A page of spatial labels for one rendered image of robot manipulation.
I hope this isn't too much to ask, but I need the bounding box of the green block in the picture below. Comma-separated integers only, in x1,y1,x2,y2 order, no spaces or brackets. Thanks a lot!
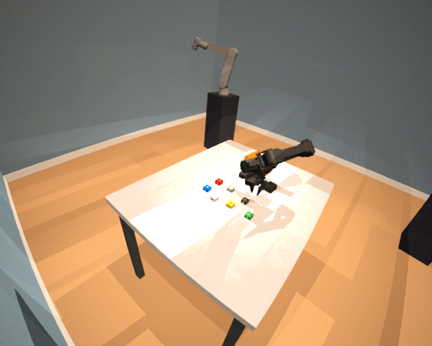
244,211,254,221

